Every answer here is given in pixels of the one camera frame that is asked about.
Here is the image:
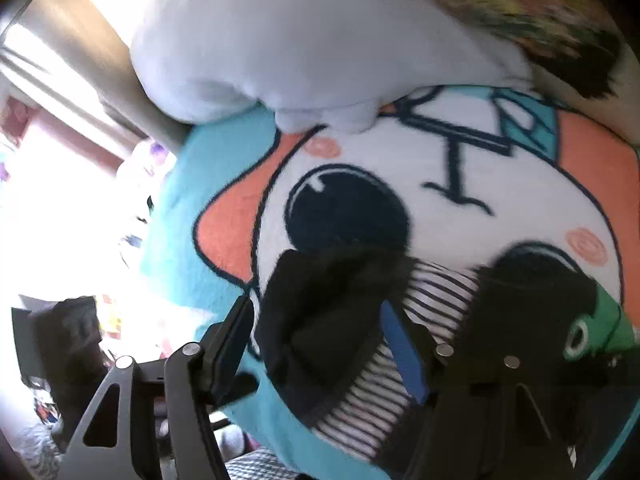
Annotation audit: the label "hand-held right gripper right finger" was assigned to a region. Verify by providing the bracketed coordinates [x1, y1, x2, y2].
[377, 297, 581, 480]

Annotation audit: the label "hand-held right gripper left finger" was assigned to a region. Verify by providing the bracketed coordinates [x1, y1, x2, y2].
[60, 294, 261, 480]

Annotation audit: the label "black pants with striped waistband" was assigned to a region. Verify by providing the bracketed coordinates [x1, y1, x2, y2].
[255, 247, 488, 461]

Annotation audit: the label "grey checked cloth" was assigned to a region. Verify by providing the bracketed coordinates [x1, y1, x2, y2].
[220, 447, 301, 480]

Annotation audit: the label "black chair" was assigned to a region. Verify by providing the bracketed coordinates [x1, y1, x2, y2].
[11, 296, 121, 451]

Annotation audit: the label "teal printed fleece blanket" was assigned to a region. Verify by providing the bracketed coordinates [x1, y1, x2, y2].
[142, 80, 640, 480]

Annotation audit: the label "white plush pillow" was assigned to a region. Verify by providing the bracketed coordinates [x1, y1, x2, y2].
[131, 0, 533, 136]

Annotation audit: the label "brown wooden board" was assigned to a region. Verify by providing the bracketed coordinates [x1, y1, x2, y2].
[20, 0, 191, 151]

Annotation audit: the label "colourful printed cloth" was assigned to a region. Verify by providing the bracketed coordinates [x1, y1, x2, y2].
[425, 0, 623, 101]

